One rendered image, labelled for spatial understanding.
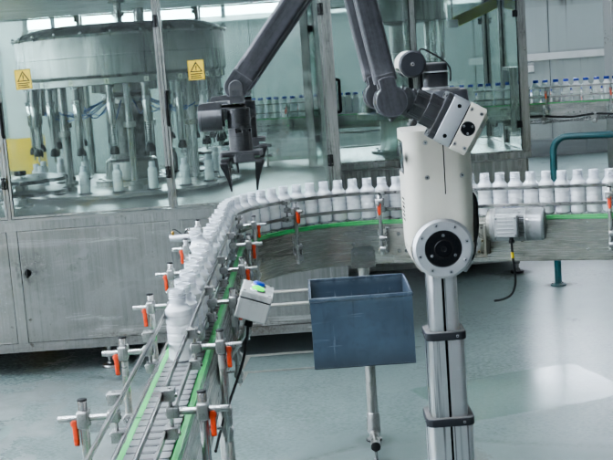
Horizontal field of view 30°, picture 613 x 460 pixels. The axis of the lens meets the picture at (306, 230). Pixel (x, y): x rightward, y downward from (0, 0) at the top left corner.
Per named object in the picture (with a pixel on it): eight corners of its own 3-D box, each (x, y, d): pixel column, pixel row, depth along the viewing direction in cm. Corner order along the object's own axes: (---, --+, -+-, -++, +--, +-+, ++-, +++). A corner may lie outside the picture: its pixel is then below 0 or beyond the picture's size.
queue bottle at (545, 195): (545, 211, 453) (544, 170, 450) (558, 212, 448) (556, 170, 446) (536, 213, 449) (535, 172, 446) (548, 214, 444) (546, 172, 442)
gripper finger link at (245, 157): (265, 191, 279) (263, 152, 277) (236, 193, 279) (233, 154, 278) (267, 187, 286) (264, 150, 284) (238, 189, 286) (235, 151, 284)
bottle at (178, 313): (169, 364, 259) (162, 292, 256) (170, 357, 265) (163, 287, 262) (195, 361, 259) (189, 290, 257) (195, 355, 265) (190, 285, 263)
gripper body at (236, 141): (262, 157, 278) (259, 127, 277) (220, 161, 278) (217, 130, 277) (263, 155, 284) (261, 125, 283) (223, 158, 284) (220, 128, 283)
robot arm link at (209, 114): (242, 79, 274) (244, 79, 282) (193, 83, 274) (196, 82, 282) (245, 129, 275) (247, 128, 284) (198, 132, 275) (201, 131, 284)
